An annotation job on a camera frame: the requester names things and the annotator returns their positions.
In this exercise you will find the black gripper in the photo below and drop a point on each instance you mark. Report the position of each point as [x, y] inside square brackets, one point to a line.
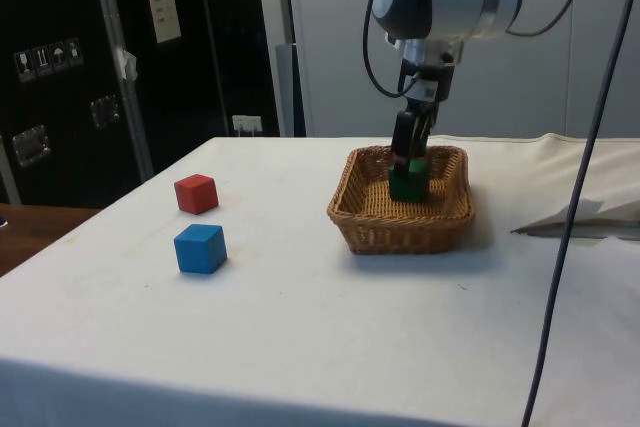
[442, 81]

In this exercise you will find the green block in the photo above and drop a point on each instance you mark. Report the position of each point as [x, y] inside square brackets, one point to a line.
[410, 187]

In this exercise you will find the blue cube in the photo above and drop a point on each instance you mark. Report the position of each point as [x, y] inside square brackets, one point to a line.
[200, 249]

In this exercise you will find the wicker basket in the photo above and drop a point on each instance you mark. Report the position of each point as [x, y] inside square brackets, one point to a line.
[400, 227]

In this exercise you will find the pale locker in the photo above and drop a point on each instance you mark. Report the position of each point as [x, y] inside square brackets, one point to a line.
[340, 47]

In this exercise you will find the red cube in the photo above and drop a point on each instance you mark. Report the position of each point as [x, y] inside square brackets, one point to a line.
[196, 193]

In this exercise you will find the black cabinet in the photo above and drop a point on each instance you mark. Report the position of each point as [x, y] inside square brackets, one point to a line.
[60, 7]

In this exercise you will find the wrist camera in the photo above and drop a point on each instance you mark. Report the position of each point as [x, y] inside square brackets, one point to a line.
[414, 51]

